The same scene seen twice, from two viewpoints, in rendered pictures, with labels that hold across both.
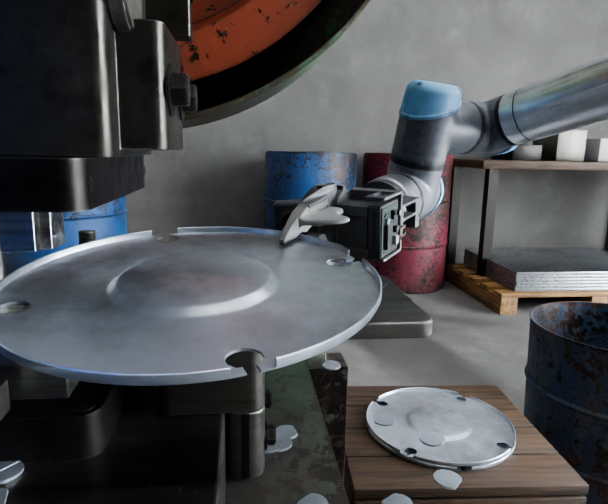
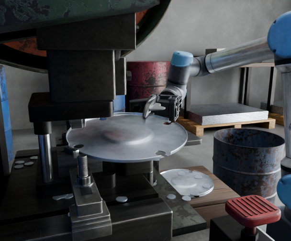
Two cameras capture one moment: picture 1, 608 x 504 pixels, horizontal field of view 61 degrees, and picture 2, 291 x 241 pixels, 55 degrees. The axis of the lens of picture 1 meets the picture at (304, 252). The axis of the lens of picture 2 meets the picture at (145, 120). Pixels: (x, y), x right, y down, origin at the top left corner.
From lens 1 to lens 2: 0.33 m
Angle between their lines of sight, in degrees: 12
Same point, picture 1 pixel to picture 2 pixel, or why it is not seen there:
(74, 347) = (111, 155)
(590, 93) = (237, 58)
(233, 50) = not seen: hidden behind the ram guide
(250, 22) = not seen: hidden behind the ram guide
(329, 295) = (171, 134)
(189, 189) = (35, 83)
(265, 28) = not seen: hidden behind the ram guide
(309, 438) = (160, 181)
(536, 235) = (208, 97)
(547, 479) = (226, 196)
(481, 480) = (203, 200)
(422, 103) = (180, 60)
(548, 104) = (223, 60)
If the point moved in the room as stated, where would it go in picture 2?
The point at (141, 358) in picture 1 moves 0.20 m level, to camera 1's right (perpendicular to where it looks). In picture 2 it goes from (133, 156) to (223, 148)
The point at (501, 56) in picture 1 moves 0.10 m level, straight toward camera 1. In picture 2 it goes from (189, 12) to (189, 11)
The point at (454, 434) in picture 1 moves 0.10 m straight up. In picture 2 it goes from (190, 185) to (191, 165)
